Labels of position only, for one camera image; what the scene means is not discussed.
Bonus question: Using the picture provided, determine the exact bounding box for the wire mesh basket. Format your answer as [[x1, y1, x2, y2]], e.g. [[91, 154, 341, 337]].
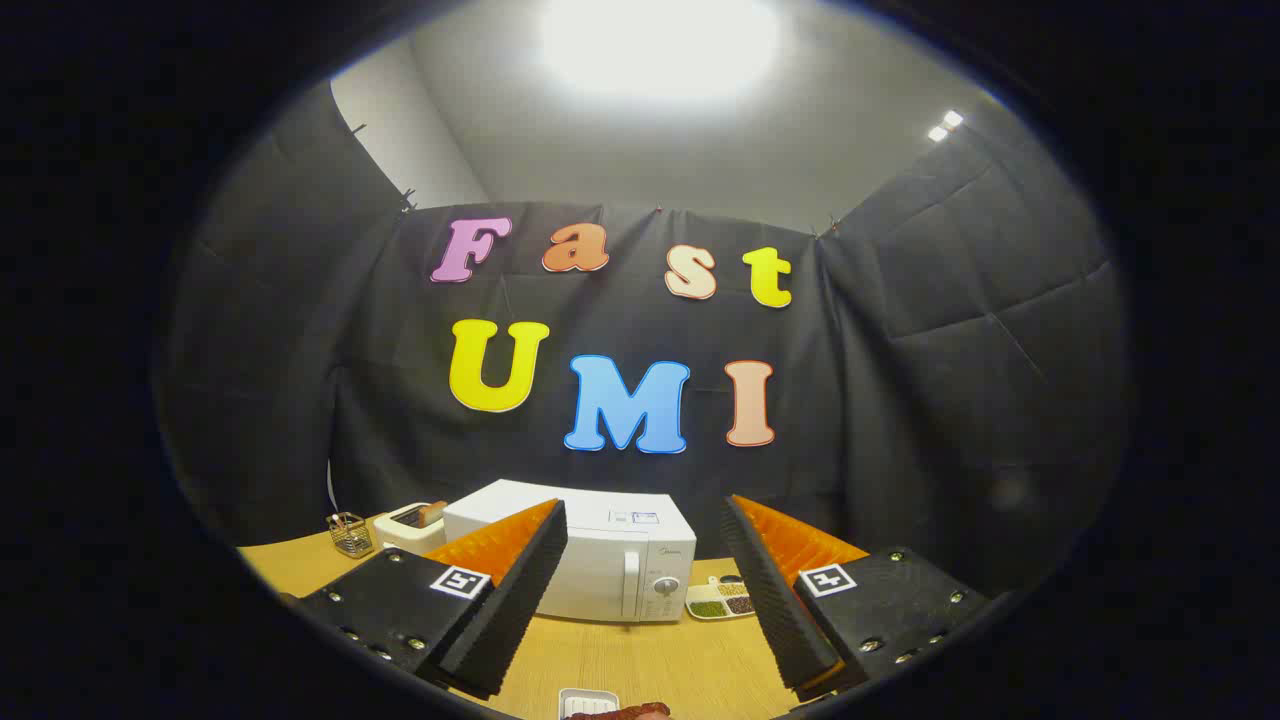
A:
[[326, 512, 374, 558]]

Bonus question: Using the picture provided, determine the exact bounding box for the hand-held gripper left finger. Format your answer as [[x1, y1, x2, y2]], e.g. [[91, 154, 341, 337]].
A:
[[295, 498, 569, 701]]

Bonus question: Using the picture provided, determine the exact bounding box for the white divided bean dish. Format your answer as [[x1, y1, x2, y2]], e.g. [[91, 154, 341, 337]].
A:
[[685, 575, 756, 621]]

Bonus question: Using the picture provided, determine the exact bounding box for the brown sausage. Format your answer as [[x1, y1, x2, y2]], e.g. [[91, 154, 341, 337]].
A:
[[565, 702, 671, 720]]

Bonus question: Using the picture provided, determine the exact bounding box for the white toaster oven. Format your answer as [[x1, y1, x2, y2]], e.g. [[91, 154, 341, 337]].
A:
[[443, 479, 698, 624]]

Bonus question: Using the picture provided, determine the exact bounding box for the large ceiling light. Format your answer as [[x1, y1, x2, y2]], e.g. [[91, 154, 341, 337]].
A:
[[540, 0, 781, 101]]

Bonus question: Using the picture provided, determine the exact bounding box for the cream bread toaster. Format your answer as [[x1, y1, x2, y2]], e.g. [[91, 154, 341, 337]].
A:
[[372, 502, 448, 557]]

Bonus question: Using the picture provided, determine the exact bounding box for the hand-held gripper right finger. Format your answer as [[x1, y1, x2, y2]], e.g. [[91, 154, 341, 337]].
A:
[[720, 494, 991, 701]]

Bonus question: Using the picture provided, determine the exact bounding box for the small white plate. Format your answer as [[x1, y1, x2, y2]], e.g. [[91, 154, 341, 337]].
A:
[[558, 687, 621, 720]]

